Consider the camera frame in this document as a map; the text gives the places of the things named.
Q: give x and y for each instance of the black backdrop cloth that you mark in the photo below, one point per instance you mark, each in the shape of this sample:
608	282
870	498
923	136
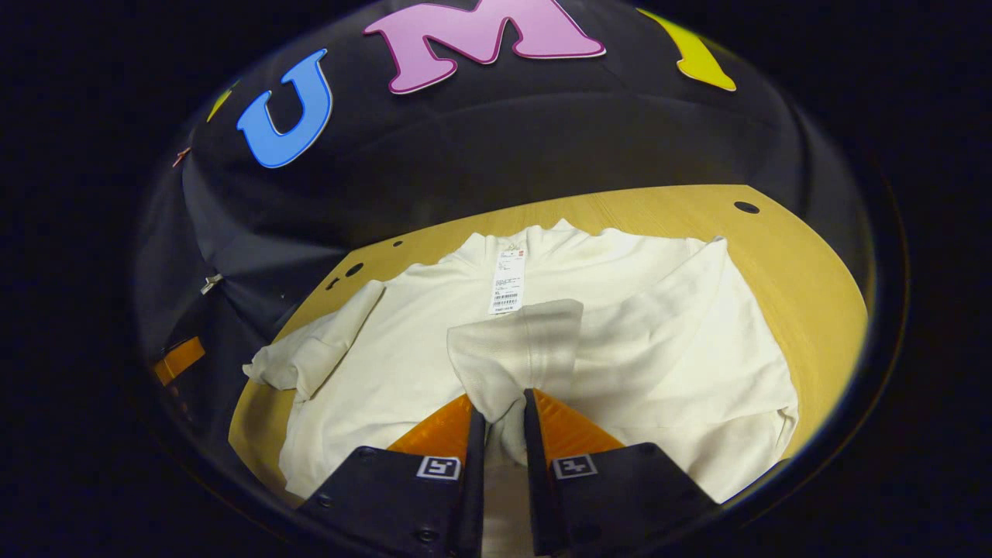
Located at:
465	155

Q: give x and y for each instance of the small white clip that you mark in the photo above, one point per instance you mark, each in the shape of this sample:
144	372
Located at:
211	284

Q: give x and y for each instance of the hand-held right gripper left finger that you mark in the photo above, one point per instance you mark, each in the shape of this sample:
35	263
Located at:
474	480

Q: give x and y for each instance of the white paper garment tag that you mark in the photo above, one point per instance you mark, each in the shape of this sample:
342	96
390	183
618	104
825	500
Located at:
508	283

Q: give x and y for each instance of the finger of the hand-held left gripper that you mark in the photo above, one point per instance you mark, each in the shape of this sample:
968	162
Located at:
180	359

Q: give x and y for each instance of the cream white sweatshirt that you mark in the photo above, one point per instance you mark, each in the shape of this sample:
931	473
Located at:
659	349

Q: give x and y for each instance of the small copper clip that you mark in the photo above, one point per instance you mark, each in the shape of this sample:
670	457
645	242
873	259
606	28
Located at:
180	156

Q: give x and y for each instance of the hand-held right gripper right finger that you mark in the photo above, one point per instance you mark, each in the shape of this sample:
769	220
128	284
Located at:
536	480

